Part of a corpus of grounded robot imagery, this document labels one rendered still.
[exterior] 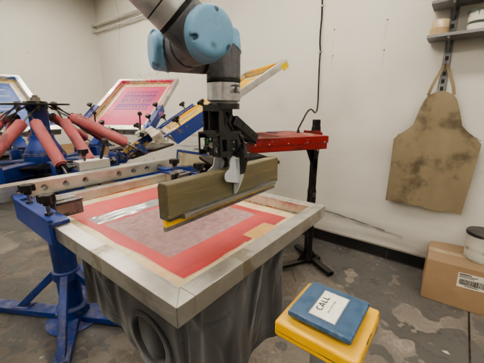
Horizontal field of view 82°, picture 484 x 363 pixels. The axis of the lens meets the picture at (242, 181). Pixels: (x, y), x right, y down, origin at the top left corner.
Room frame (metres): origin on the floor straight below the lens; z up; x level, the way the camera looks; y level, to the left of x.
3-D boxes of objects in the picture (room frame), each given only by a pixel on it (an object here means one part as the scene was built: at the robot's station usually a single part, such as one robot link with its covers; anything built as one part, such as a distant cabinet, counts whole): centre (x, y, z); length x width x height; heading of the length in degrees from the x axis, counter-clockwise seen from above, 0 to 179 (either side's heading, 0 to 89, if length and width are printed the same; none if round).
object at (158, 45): (0.59, 0.12, 1.39); 0.11 x 0.11 x 0.08; 29
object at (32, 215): (0.75, 0.59, 0.98); 0.30 x 0.05 x 0.07; 52
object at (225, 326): (0.65, 0.00, 0.74); 0.45 x 0.03 x 0.43; 142
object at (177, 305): (0.83, 0.23, 0.97); 0.79 x 0.58 x 0.04; 52
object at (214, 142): (0.65, 0.05, 1.23); 0.09 x 0.08 x 0.12; 142
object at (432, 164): (2.03, -1.41, 1.06); 0.53 x 0.07 x 1.05; 52
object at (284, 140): (2.01, -0.26, 1.06); 0.61 x 0.46 x 0.12; 112
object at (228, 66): (0.65, 0.04, 1.39); 0.09 x 0.08 x 0.11; 119
